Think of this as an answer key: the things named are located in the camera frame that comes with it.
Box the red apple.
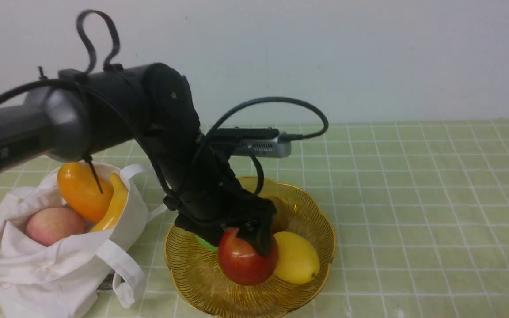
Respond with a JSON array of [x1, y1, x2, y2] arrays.
[[217, 228, 278, 286]]

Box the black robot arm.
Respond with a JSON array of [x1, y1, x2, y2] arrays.
[[0, 63, 276, 257]]

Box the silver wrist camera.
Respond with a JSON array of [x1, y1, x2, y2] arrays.
[[208, 127, 292, 158]]

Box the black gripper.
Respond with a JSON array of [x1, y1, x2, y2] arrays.
[[163, 155, 276, 257]]

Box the black camera cable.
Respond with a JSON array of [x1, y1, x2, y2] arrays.
[[190, 97, 329, 195]]

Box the pink peach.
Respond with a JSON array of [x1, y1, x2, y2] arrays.
[[25, 207, 86, 247]]

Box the orange yellow pear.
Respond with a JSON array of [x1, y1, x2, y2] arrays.
[[57, 162, 113, 223]]

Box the yellow lemon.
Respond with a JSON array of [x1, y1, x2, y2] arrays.
[[274, 231, 320, 284]]

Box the yellow banana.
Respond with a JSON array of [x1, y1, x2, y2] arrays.
[[89, 173, 129, 233]]

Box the white cloth bag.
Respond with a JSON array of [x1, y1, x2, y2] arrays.
[[0, 163, 167, 318]]

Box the green checkered tablecloth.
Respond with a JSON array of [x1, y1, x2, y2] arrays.
[[0, 119, 509, 318]]

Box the green apple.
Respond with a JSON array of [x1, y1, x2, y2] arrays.
[[194, 235, 218, 252]]

